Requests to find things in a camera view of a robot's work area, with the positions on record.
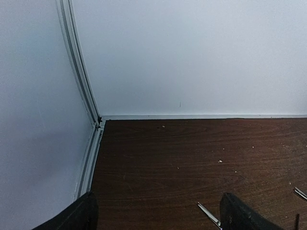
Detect silver thinning scissors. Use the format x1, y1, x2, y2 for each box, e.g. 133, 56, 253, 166
294, 187, 307, 200

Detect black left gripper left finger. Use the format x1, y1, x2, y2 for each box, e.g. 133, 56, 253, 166
33, 191, 99, 230

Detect silver plain hair scissors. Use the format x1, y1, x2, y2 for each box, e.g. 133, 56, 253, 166
197, 202, 223, 230

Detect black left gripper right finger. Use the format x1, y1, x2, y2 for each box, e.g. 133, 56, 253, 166
220, 193, 282, 230

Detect aluminium left corner post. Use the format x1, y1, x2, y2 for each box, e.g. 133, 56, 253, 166
56, 0, 106, 200

